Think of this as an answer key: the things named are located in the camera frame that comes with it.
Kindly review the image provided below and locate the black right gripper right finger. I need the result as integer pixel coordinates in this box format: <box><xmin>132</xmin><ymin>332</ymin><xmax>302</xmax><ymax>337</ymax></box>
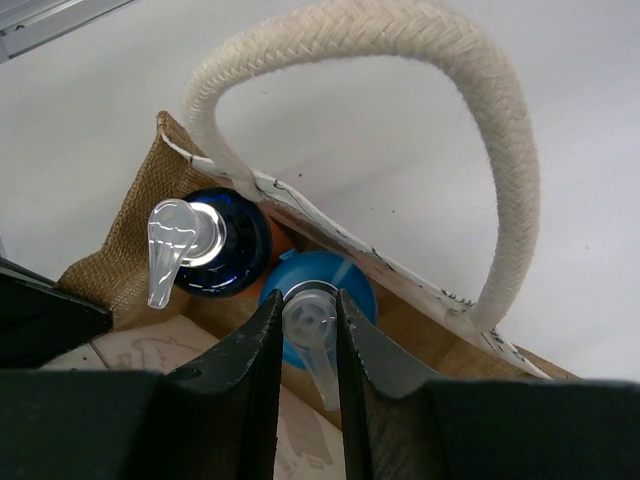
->
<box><xmin>337</xmin><ymin>292</ymin><xmax>639</xmax><ymax>479</ymax></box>

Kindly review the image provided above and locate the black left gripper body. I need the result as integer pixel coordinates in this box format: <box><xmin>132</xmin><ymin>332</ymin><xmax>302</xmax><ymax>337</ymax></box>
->
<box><xmin>1</xmin><ymin>258</ymin><xmax>113</xmax><ymax>369</ymax></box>

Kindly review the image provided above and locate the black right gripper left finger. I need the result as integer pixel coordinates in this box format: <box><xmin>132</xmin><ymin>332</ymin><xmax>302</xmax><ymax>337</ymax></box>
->
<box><xmin>1</xmin><ymin>291</ymin><xmax>284</xmax><ymax>479</ymax></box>

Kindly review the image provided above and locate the burlap canvas bag cat print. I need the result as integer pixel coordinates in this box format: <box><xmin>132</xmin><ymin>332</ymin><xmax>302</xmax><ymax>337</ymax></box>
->
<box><xmin>42</xmin><ymin>0</ymin><xmax>581</xmax><ymax>480</ymax></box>

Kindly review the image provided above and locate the light blue pump bottle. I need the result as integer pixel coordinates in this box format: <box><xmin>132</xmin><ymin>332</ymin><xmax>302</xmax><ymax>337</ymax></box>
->
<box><xmin>260</xmin><ymin>249</ymin><xmax>377</xmax><ymax>411</ymax></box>

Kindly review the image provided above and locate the dark blue pump bottle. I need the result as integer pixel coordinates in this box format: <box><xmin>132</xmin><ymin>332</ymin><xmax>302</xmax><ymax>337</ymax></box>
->
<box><xmin>147</xmin><ymin>187</ymin><xmax>274</xmax><ymax>309</ymax></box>

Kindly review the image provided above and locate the aluminium table edge rail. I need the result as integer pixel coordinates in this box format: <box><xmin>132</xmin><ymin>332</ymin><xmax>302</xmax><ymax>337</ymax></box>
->
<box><xmin>1</xmin><ymin>0</ymin><xmax>130</xmax><ymax>63</ymax></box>

